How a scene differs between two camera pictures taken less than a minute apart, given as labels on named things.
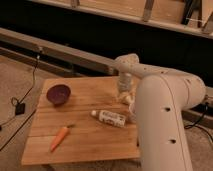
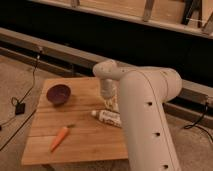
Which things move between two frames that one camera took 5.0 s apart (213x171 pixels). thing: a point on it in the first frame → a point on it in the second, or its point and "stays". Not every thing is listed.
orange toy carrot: [59, 138] stays
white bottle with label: [111, 118] stays
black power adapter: [20, 108] stays
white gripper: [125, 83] → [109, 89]
